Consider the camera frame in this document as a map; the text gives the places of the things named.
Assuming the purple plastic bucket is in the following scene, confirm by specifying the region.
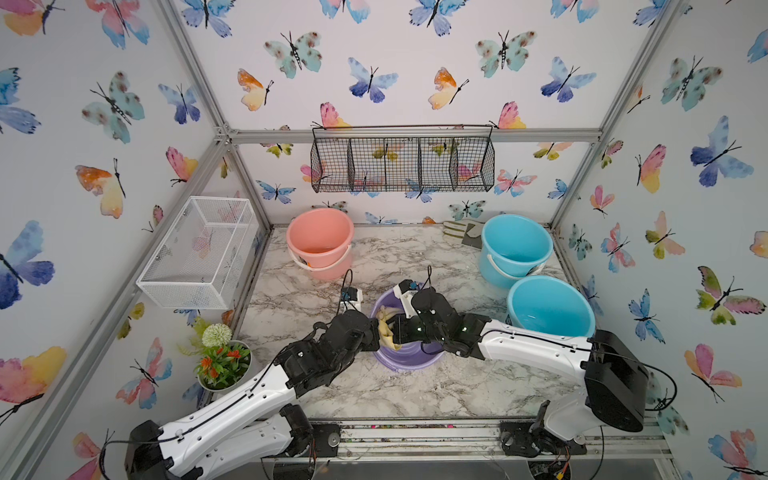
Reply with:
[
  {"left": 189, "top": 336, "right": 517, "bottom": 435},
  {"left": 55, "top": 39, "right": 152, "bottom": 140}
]
[{"left": 372, "top": 289, "right": 444, "bottom": 372}]

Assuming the artificial flower pot plant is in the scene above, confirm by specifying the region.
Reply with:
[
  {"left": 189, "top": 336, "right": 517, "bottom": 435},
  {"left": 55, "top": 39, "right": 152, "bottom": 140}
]
[{"left": 177, "top": 316, "right": 253, "bottom": 393}]

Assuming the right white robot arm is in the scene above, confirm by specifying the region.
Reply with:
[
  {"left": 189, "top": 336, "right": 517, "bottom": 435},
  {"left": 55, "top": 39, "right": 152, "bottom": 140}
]
[{"left": 390, "top": 280, "right": 649, "bottom": 457}]

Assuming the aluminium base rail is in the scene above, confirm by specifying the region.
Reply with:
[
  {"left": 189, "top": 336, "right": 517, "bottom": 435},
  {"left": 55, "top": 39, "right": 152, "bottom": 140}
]
[{"left": 257, "top": 418, "right": 673, "bottom": 463}]

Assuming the teal bucket with sticker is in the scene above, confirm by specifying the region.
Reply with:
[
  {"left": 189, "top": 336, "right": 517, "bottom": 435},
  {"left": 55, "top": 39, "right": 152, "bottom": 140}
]
[{"left": 478, "top": 214, "right": 554, "bottom": 289}]

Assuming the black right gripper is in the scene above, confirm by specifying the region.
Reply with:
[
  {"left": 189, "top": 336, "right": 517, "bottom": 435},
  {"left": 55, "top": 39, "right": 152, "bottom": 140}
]
[{"left": 378, "top": 312, "right": 447, "bottom": 347}]

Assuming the cream yellow microfibre cloth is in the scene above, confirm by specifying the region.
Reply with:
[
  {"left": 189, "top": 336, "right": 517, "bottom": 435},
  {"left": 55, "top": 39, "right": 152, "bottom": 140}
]
[{"left": 375, "top": 306, "right": 404, "bottom": 351}]

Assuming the white mesh wall basket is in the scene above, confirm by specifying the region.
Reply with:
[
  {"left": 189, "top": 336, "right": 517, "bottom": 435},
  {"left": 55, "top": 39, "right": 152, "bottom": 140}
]
[{"left": 137, "top": 196, "right": 260, "bottom": 310}]

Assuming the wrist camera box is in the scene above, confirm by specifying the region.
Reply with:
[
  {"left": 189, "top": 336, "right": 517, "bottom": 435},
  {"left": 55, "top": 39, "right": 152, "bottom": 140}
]
[
  {"left": 339, "top": 286, "right": 363, "bottom": 312},
  {"left": 393, "top": 279, "right": 423, "bottom": 319}
]

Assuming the pink plastic bucket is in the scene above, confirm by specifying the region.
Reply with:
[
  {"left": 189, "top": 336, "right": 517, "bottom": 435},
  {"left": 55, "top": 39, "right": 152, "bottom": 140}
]
[{"left": 286, "top": 208, "right": 354, "bottom": 281}]

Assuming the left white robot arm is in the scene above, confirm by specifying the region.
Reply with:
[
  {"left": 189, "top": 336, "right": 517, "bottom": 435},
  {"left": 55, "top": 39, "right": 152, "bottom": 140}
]
[{"left": 124, "top": 310, "right": 380, "bottom": 479}]

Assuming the grey white folded cloth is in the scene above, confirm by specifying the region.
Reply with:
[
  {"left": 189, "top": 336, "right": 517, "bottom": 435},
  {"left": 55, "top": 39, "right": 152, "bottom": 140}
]
[{"left": 442, "top": 220, "right": 484, "bottom": 249}]

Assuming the black wire wall basket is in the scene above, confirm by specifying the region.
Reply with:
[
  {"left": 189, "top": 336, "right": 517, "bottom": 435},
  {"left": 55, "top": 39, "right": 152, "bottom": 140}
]
[{"left": 305, "top": 125, "right": 496, "bottom": 194}]

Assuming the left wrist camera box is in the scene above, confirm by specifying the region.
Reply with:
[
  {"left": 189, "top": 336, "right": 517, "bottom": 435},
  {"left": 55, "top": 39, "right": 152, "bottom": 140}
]
[{"left": 339, "top": 286, "right": 363, "bottom": 312}]

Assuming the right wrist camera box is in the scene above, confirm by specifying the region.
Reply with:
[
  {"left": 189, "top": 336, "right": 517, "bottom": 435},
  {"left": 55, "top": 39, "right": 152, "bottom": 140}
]
[{"left": 393, "top": 279, "right": 423, "bottom": 319}]

